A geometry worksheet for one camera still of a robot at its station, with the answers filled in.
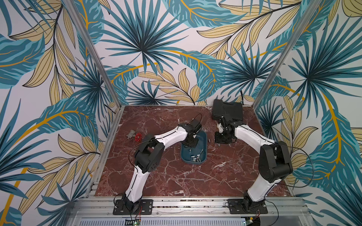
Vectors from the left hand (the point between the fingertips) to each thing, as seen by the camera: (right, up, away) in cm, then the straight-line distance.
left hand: (191, 145), depth 93 cm
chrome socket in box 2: (+1, -8, -4) cm, 9 cm away
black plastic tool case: (+33, +25, +21) cm, 47 cm away
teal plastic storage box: (+7, -2, +2) cm, 7 cm away
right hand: (+17, +4, 0) cm, 18 cm away
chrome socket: (+13, +2, +5) cm, 14 cm away
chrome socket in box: (+4, -6, -3) cm, 8 cm away
